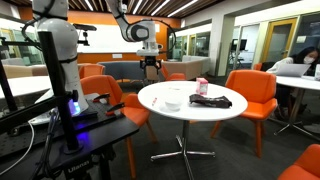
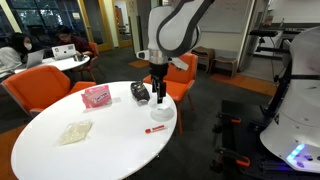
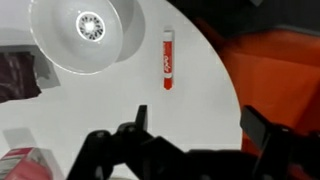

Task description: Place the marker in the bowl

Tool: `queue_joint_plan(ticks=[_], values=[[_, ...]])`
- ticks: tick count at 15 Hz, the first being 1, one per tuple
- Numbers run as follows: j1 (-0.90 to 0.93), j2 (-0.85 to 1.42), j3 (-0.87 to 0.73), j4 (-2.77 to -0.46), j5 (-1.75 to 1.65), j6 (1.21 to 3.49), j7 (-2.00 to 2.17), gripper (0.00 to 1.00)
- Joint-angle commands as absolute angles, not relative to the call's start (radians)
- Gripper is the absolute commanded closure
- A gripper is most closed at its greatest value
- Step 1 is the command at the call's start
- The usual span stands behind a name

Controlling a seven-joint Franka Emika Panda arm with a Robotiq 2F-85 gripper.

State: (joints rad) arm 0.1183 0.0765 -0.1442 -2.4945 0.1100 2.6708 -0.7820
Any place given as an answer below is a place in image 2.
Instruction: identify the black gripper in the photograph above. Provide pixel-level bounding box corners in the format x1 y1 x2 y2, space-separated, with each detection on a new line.
148 62 170 105

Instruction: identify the red and white marker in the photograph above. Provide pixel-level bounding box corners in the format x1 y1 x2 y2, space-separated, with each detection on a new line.
144 124 169 135

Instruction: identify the white bowl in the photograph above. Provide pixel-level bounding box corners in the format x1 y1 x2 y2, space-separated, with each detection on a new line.
148 96 173 116

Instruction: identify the black snack packet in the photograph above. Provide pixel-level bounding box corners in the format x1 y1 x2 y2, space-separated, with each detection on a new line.
129 80 151 102

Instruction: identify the orange chair with wooden legs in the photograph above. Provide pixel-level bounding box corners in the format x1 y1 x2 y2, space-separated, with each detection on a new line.
143 52 199 136

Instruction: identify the wooden stool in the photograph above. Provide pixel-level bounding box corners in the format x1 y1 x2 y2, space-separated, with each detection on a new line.
209 55 240 80
190 45 216 73

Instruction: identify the pink snack packet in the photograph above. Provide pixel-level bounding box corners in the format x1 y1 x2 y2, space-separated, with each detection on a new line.
80 84 113 110

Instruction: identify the small orange chair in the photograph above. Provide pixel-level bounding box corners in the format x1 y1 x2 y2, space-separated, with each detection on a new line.
78 41 105 83

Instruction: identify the black and orange clamp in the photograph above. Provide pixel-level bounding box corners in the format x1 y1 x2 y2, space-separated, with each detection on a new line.
215 112 243 125
214 145 252 168

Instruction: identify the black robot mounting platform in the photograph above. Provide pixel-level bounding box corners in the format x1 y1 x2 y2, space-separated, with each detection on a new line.
210 99 320 180

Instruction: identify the person in dark red shirt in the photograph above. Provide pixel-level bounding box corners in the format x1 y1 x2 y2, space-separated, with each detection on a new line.
54 25 95 58

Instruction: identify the yellow framed glass door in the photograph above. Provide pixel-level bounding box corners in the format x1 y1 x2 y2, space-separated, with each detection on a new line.
77 0 114 53

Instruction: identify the clear plastic bag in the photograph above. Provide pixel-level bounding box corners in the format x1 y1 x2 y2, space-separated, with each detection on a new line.
57 119 94 147

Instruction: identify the round white side table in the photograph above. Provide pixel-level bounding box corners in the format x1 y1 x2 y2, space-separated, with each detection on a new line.
13 54 91 75

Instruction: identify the silver laptop with stickers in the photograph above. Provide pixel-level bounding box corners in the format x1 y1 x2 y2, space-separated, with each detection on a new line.
51 43 77 61

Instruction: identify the black equipment stand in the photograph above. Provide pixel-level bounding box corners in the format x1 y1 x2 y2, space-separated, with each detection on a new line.
248 21 320 62

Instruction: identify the large orange armchair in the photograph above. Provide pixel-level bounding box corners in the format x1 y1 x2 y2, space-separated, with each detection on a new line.
1 64 97 118

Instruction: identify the plain silver laptop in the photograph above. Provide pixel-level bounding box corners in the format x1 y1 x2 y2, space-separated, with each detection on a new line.
24 49 46 70

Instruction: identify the person wearing face mask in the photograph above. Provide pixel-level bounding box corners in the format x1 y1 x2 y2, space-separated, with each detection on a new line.
0 32 34 82

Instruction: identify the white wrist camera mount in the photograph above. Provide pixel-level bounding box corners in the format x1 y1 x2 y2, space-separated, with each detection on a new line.
135 49 190 71

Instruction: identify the wall whiteboard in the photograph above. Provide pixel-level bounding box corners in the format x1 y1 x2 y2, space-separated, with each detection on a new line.
196 0 256 34

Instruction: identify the black slanted support post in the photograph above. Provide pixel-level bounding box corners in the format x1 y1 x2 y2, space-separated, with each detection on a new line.
265 59 295 118

